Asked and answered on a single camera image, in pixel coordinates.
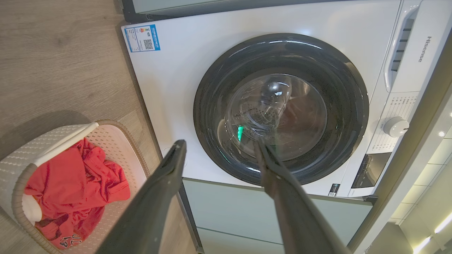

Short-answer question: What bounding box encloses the pale green cabinet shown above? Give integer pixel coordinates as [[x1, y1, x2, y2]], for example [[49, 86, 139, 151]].
[[178, 177, 377, 254]]

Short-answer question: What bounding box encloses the white detergent drawer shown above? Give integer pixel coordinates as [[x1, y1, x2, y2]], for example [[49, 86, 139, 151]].
[[383, 0, 452, 93]]

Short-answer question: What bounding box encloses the black washer display panel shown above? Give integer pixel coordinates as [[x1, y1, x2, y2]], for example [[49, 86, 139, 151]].
[[352, 152, 392, 189]]

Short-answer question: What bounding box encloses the red printed t-shirt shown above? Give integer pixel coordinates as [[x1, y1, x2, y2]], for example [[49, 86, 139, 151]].
[[24, 138, 131, 249]]

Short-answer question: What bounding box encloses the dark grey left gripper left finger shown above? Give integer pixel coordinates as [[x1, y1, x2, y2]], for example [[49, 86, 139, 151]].
[[96, 140, 187, 254]]

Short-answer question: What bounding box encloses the round black washer door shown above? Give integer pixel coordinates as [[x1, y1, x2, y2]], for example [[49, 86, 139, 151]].
[[193, 33, 370, 186]]

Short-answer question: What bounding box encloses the white round control knob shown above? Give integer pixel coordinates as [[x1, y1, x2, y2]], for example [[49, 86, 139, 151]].
[[383, 117, 410, 138]]

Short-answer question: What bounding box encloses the white front-load washing machine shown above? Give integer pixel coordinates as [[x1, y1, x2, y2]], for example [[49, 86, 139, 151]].
[[121, 0, 452, 198]]

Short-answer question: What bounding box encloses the white perforated laundry basket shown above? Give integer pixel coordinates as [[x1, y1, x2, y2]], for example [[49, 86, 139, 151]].
[[0, 120, 150, 254]]

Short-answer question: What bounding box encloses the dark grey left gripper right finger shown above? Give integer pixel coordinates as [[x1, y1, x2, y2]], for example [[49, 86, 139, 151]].
[[254, 138, 351, 254]]

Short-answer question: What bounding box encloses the blue energy label sticker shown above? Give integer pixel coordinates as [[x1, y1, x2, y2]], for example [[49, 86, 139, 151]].
[[124, 24, 161, 53]]

